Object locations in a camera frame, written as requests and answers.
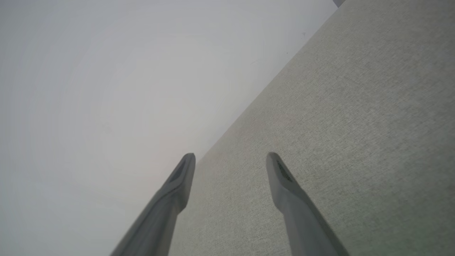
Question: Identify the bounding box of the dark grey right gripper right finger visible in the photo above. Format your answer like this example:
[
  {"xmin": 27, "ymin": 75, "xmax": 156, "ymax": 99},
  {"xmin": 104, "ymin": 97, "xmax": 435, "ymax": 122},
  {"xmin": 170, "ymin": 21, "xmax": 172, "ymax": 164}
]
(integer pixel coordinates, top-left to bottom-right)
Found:
[{"xmin": 266, "ymin": 152, "xmax": 351, "ymax": 256}]

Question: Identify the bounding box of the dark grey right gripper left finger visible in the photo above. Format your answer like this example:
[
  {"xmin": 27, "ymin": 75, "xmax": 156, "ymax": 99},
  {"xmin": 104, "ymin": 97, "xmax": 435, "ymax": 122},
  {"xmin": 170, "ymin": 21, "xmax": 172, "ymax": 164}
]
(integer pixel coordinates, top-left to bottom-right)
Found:
[{"xmin": 109, "ymin": 153, "xmax": 196, "ymax": 256}]

